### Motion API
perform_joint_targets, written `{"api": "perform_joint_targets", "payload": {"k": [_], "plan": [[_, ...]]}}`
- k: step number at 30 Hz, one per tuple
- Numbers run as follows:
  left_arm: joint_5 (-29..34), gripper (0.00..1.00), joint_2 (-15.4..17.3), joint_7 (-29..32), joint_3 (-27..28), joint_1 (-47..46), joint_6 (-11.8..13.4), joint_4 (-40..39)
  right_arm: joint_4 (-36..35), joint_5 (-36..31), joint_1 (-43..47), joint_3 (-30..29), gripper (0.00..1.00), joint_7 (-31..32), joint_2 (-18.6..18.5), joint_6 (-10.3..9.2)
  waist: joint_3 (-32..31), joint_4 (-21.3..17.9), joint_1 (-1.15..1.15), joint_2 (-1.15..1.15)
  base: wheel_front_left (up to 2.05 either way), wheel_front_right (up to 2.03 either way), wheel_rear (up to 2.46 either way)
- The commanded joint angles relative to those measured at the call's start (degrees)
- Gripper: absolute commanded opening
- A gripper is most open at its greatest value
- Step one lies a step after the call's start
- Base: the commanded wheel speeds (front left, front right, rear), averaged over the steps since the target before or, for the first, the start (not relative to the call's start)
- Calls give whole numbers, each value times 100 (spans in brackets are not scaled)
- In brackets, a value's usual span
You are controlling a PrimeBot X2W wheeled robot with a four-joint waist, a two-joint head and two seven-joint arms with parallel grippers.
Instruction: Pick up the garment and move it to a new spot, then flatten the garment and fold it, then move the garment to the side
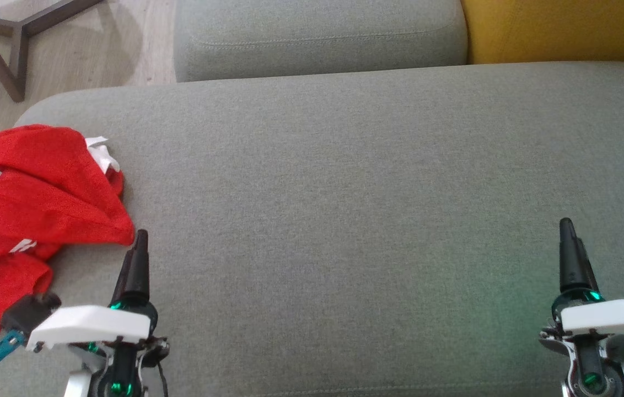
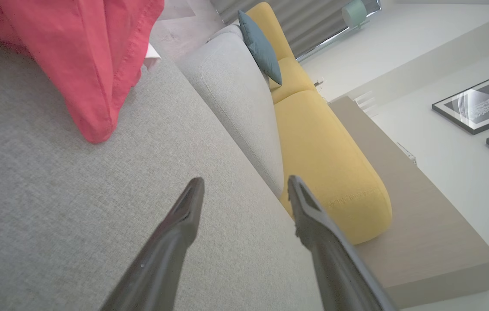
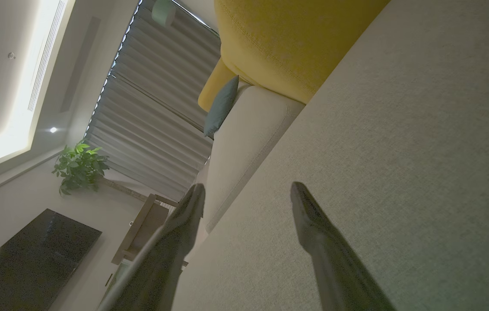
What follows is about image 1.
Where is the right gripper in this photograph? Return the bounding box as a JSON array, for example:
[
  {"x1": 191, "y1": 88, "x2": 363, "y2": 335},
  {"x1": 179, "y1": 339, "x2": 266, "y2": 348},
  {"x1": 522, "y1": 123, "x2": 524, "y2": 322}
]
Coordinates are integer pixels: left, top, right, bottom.
[{"x1": 538, "y1": 217, "x2": 624, "y2": 397}]

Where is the grey sofa back cushion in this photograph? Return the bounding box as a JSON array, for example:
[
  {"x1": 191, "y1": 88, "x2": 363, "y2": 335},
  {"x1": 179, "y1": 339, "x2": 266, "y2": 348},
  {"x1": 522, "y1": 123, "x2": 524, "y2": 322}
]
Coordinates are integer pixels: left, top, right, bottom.
[{"x1": 173, "y1": 0, "x2": 469, "y2": 83}]

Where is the teal cable connector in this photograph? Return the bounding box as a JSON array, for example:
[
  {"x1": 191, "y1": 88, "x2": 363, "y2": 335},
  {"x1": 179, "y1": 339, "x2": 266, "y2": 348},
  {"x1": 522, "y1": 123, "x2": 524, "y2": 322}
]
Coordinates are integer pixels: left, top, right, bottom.
[{"x1": 0, "y1": 329, "x2": 27, "y2": 373}]

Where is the grey sofa seat cushion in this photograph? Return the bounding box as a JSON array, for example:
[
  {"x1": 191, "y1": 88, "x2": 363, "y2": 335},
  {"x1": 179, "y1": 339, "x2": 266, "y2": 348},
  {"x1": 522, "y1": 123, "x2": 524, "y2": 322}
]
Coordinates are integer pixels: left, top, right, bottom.
[{"x1": 0, "y1": 61, "x2": 624, "y2": 397}]

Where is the red shorts white waistband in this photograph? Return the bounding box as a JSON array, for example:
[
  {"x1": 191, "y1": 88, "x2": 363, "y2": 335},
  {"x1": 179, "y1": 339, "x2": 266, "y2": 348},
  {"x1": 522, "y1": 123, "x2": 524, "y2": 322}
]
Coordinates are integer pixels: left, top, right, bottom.
[{"x1": 0, "y1": 124, "x2": 136, "y2": 247}]

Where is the yellow sofa cushion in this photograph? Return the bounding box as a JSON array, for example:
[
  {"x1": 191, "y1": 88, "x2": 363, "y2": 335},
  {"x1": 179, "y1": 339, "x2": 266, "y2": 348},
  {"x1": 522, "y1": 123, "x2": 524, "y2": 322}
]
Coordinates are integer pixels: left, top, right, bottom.
[{"x1": 460, "y1": 0, "x2": 624, "y2": 66}]

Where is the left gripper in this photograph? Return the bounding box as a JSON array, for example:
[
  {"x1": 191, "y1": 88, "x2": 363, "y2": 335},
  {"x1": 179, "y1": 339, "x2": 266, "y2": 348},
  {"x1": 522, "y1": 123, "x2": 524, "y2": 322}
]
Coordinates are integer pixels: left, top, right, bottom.
[{"x1": 25, "y1": 229, "x2": 170, "y2": 397}]

